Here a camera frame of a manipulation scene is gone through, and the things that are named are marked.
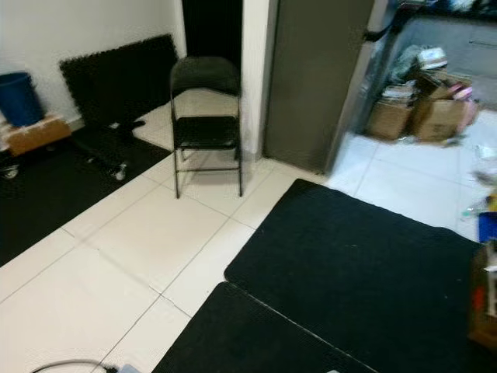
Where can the black folding chair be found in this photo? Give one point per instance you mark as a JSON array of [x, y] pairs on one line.
[[206, 130]]

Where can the grey green bag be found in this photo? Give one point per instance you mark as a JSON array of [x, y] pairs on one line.
[[404, 64]]

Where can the blue plastic bucket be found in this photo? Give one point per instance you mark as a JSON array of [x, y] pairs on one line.
[[19, 97]]

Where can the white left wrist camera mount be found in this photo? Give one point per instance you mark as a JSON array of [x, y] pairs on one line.
[[129, 369]]

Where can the black foam mat panel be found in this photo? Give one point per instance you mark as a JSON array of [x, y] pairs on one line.
[[120, 78]]

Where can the black wheeled stand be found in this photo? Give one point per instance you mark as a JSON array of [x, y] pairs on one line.
[[102, 161]]

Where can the blue plastic object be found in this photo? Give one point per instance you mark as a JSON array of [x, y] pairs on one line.
[[488, 227]]

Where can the small white box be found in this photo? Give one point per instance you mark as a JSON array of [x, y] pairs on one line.
[[432, 58]]

